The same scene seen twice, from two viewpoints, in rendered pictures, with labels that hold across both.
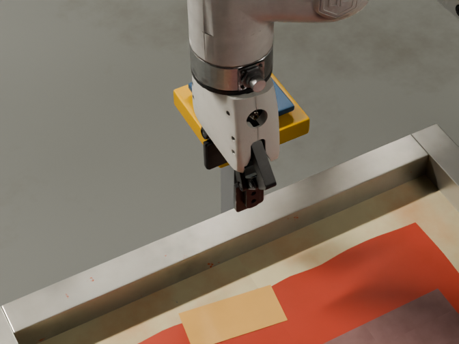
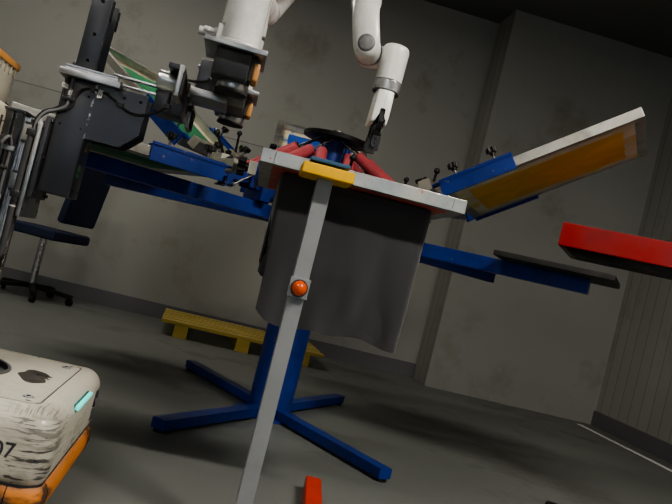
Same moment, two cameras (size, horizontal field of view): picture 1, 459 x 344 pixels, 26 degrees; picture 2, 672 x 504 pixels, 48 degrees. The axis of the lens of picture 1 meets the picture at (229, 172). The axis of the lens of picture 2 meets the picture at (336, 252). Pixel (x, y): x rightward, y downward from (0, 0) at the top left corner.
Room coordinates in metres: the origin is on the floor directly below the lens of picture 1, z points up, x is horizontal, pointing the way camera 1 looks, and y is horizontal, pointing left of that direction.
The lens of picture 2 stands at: (2.61, 0.76, 0.71)
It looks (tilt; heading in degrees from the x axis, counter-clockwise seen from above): 2 degrees up; 202
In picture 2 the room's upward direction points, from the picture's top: 14 degrees clockwise
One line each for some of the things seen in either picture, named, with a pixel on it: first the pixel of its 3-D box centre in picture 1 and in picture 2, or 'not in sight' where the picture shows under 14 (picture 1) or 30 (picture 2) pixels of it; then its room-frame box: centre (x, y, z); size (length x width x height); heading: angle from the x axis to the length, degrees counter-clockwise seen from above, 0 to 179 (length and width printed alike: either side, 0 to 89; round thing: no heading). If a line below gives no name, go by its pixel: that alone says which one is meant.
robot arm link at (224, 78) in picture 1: (235, 55); (386, 87); (0.67, -0.01, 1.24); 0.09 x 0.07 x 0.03; 28
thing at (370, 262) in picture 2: not in sight; (340, 264); (0.60, -0.04, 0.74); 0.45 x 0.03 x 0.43; 118
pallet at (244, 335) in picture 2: not in sight; (239, 337); (-2.55, -1.94, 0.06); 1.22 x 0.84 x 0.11; 120
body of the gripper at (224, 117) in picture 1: (232, 99); (381, 108); (0.67, 0.00, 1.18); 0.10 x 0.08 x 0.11; 28
